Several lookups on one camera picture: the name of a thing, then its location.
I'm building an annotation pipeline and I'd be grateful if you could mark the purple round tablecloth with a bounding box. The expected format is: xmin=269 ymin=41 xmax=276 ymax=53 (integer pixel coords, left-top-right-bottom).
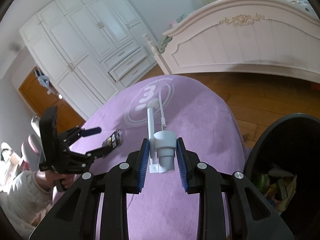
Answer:
xmin=71 ymin=75 xmax=249 ymax=239

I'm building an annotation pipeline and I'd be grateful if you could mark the hanging blue bag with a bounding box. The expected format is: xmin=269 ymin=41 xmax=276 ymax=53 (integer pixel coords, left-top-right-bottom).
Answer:
xmin=34 ymin=67 xmax=55 ymax=94

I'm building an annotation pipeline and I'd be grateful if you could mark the left sleeve forearm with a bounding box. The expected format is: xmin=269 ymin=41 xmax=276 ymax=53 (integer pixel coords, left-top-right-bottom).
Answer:
xmin=1 ymin=171 xmax=52 ymax=239

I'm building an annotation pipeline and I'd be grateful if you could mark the person's left hand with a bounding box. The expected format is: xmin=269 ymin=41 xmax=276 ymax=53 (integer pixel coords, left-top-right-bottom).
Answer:
xmin=35 ymin=171 xmax=75 ymax=191

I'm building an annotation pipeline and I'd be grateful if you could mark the white wardrobe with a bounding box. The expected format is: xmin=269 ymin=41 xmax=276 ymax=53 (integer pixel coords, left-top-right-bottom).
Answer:
xmin=20 ymin=0 xmax=156 ymax=119

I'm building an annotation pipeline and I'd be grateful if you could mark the white bed frame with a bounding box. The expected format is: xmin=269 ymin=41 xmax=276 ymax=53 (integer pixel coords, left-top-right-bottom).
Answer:
xmin=144 ymin=0 xmax=319 ymax=83

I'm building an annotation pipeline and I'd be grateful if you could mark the black trash bin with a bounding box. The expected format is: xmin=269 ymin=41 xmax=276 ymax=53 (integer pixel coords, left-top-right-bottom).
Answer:
xmin=244 ymin=113 xmax=319 ymax=239

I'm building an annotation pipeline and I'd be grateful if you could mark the black yellow snack wrapper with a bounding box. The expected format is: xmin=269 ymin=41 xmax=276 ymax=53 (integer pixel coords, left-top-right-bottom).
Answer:
xmin=102 ymin=129 xmax=123 ymax=158

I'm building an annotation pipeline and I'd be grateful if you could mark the wooden door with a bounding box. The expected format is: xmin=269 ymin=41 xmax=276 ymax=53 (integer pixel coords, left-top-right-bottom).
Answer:
xmin=18 ymin=67 xmax=85 ymax=133

